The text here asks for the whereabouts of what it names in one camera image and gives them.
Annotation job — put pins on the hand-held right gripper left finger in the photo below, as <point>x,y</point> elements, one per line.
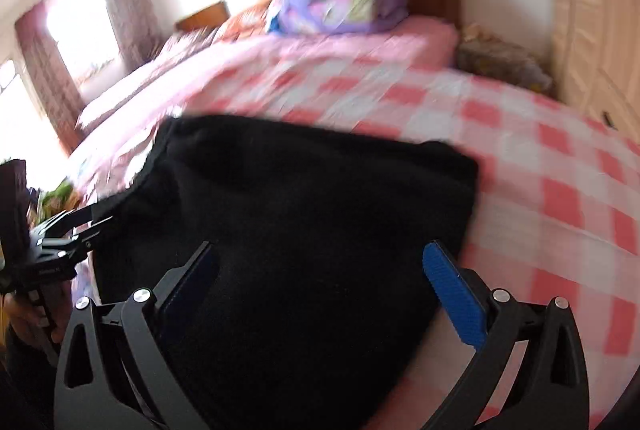
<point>192,282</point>

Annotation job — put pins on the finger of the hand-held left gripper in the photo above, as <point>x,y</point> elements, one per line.
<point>70,216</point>
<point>97,230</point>

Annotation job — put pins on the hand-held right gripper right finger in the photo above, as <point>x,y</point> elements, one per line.
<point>455,295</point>

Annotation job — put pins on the black pants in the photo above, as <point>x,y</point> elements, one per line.
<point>300,235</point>

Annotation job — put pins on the person's left hand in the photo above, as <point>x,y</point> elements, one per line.
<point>25,320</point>

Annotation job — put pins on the green printed bag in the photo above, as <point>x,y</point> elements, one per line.
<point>62,195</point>

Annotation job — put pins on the dark red patterned curtain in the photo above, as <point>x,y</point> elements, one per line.
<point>127,5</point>
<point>50,75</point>

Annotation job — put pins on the pink checked bed sheet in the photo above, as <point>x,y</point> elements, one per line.
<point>525,160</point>

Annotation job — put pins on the floral patterned blanket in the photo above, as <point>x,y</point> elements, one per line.
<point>150,70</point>

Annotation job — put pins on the bright window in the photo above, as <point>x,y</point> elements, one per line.
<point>82,30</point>

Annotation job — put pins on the wooden nightstand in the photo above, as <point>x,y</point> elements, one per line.
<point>202,17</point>

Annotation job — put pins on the patterned cloth pile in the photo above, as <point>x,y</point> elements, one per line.
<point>500,57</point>

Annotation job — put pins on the orange patterned pillow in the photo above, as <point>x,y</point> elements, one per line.
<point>247,17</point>

